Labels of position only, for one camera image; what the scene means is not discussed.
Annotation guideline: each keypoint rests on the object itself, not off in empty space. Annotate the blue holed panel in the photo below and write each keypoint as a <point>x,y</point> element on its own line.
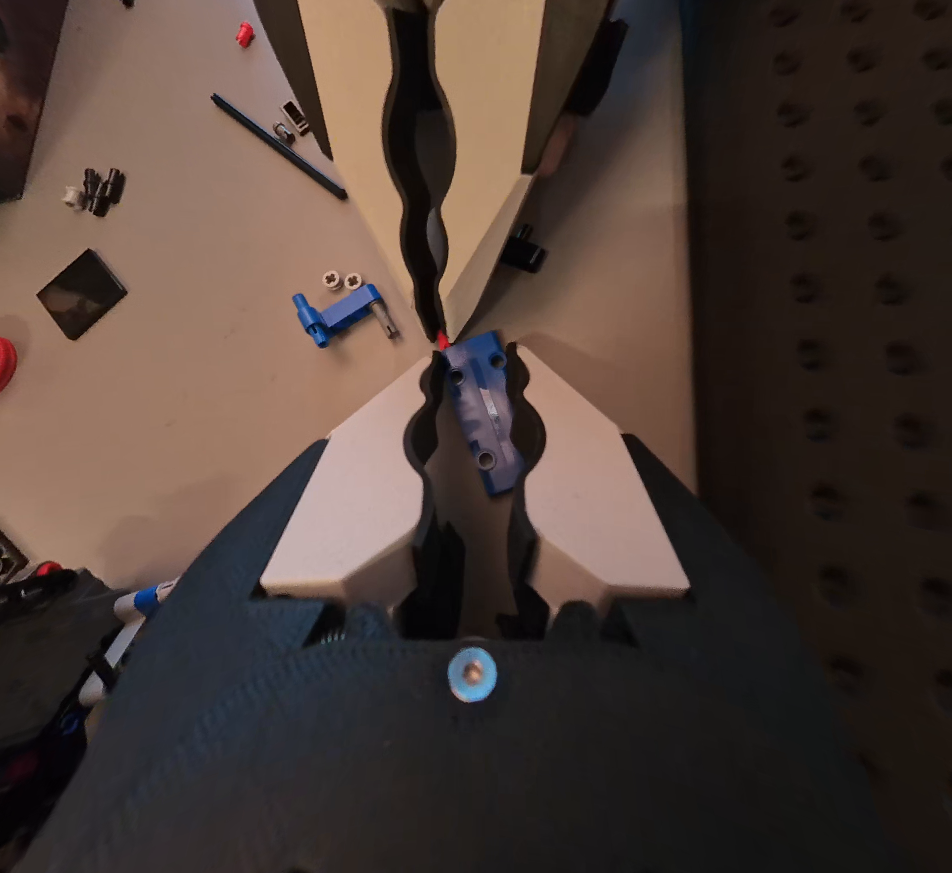
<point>483,412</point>

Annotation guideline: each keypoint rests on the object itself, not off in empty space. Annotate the long black axle rod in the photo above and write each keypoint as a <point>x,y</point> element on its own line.
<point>279,147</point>

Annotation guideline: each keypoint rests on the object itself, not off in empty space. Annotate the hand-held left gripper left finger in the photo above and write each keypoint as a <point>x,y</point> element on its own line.
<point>349,516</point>

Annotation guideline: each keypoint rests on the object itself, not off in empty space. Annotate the small black hollow brick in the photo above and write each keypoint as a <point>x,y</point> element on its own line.
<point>295,115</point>

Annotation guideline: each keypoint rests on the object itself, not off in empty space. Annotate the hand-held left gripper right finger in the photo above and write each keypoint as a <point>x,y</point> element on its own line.
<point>602,516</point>

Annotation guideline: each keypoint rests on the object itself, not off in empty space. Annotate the black square printed tile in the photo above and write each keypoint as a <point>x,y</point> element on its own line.
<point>82,294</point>

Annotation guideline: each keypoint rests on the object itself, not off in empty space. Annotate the grey axle pin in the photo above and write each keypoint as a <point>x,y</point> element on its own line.
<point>387,322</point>

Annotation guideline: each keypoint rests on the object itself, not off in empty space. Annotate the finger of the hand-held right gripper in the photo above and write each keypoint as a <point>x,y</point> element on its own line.
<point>498,69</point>
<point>342,69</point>

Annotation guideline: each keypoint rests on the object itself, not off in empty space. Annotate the blue angled holed beam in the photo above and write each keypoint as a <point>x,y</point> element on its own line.
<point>342,311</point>

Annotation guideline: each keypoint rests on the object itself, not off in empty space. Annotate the toy truck set box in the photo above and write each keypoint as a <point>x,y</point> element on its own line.
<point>37,32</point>

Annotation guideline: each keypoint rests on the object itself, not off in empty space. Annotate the grey desk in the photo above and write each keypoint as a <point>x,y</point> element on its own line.
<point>186,404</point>

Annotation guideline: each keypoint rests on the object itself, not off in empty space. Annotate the black pins with white bush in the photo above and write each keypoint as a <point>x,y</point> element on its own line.
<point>93,190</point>

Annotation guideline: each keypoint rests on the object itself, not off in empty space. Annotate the red toy wheel hub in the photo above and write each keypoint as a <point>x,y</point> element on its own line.
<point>6,363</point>

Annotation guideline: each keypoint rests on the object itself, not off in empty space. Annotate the dark grey holed beam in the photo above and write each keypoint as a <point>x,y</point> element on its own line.
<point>524,255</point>

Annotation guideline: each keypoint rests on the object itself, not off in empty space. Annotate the black dimpled mat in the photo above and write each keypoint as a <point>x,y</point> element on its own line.
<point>818,293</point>

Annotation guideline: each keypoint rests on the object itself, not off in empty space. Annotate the person's right hand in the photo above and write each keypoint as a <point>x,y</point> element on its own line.
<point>558,144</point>

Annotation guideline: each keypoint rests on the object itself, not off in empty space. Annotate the grey pin connector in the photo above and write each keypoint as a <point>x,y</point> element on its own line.
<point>281,131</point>

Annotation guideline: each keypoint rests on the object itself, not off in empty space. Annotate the black toy truck model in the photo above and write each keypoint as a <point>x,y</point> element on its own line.
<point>52,650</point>

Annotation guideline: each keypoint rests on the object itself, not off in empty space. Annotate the black grid plate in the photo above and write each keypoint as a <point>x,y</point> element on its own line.
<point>11,557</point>

